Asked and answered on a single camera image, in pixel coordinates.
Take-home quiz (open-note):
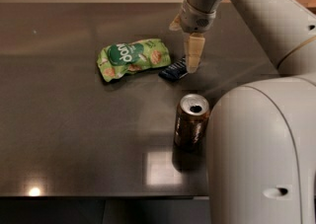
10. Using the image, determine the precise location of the brown soda can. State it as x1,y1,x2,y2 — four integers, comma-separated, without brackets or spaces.
174,94,210,151

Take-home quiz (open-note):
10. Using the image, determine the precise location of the green rice chip bag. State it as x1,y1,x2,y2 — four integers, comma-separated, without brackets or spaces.
97,38,171,82

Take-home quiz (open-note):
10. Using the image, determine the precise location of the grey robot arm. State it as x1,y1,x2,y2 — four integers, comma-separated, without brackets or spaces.
172,0,316,224

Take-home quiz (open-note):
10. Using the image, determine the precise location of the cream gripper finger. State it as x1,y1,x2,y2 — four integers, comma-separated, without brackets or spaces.
169,15,182,32
184,33,205,73

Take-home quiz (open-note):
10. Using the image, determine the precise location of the blue rxbar blueberry wrapper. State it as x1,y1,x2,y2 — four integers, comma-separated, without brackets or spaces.
159,57,188,82

